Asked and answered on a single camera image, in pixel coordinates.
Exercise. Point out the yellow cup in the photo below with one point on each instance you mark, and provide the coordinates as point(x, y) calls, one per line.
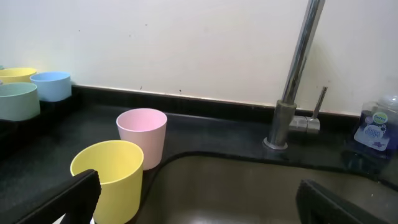
point(15, 74)
point(121, 186)

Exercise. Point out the blue cup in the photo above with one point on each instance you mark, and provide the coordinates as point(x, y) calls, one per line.
point(54, 88)

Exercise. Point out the blue soap bottle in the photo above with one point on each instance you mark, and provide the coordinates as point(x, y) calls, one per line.
point(376, 133)

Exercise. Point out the steel tap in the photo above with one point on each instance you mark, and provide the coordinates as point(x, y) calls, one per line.
point(281, 124)

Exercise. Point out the pink cup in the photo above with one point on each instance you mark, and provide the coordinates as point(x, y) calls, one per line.
point(146, 140)

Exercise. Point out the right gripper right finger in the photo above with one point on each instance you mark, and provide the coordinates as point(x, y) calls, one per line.
point(320, 208)

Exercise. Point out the steel sink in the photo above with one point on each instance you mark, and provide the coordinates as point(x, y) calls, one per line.
point(233, 193)

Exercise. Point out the green cup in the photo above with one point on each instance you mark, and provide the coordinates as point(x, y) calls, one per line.
point(17, 104)

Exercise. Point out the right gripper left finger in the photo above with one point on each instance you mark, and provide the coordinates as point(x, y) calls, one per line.
point(77, 199)

